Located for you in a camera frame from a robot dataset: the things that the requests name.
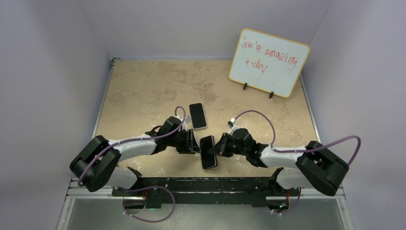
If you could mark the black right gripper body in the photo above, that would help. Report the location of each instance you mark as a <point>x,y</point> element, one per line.
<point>232,147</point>

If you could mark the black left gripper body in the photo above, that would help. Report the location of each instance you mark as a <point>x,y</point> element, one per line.
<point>180,141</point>

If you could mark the black phone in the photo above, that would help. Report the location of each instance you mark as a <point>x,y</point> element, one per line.
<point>208,152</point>

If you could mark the black phone case with camera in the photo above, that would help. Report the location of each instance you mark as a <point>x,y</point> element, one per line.
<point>208,154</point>

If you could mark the black smartphone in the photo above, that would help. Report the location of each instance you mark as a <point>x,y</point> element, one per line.
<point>198,115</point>

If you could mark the pale pink phone case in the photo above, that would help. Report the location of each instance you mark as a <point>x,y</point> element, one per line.
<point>198,116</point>

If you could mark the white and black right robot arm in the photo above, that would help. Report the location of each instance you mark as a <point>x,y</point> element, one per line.
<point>312,165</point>

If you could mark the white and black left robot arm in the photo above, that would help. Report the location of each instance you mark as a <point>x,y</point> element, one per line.
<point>96,165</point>

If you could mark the whiteboard with red writing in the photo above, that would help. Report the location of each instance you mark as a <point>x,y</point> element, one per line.
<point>268,63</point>

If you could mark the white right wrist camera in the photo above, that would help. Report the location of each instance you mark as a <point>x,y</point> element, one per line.
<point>232,124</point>

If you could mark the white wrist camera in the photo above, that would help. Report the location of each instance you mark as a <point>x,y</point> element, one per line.
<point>232,124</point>
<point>187,122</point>

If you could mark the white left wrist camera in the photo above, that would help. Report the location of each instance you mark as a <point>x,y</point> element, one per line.
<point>187,122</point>

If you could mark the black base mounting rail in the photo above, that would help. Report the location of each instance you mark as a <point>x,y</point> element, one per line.
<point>256,191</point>

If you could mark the aluminium frame rail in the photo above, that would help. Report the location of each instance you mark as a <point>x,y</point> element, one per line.
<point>76,192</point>

